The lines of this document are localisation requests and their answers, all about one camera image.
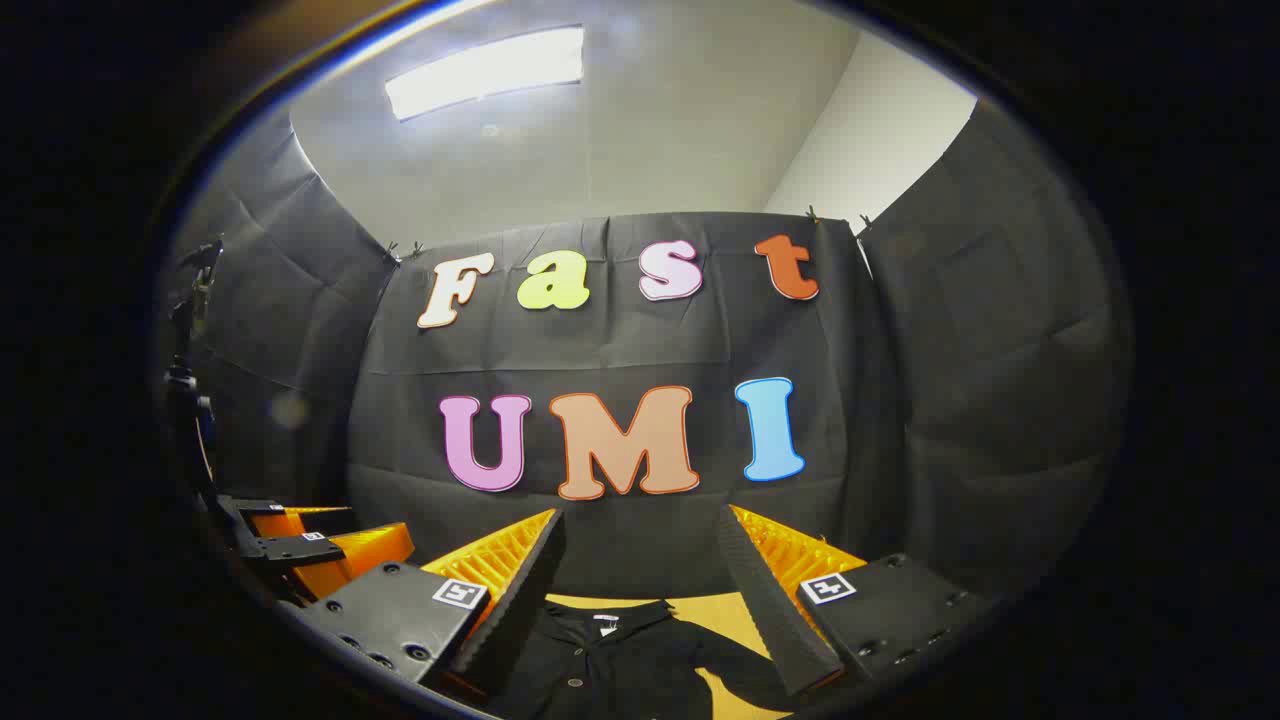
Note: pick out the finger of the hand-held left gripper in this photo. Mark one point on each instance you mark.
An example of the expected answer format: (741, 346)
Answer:
(290, 518)
(350, 560)

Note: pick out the black button shirt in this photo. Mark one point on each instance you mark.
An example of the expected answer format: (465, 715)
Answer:
(610, 665)

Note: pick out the black backdrop cloth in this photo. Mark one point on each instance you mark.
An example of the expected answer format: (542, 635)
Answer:
(620, 340)

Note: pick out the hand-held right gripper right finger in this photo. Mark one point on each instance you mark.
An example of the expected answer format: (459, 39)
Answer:
(770, 620)

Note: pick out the ceiling light panel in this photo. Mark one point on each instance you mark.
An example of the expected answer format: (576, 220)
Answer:
(485, 72)

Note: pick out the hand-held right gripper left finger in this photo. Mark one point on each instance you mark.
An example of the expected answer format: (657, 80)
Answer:
(520, 610)

